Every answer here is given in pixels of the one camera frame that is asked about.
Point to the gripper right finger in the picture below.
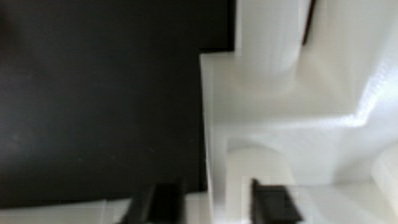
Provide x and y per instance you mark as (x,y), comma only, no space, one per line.
(272,205)

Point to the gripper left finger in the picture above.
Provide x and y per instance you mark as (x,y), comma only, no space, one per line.
(161,208)

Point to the white chair seat block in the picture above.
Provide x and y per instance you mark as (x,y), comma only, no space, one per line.
(301,110)

